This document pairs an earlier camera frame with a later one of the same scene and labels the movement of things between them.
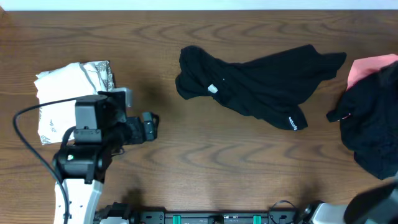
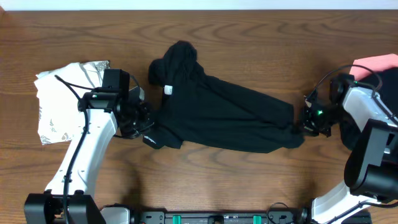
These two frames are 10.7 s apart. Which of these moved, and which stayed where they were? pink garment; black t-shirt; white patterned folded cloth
Moved: black t-shirt
Stayed: pink garment; white patterned folded cloth
